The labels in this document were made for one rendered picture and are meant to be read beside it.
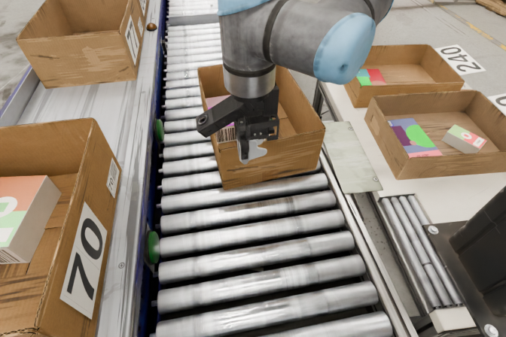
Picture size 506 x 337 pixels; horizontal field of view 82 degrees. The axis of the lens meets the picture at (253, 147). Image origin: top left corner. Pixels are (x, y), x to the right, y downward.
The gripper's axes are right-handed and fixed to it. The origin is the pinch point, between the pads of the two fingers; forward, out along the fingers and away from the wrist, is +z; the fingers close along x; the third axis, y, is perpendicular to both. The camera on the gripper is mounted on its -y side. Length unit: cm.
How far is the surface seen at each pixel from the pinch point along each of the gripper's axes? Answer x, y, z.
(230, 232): -7.4, -4.8, 19.3
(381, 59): 58, 71, 16
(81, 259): -19.3, -29.4, -4.1
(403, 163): 0.0, 45.9, 12.5
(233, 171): 6.2, -1.6, 11.3
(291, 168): 7.4, 15.7, 15.8
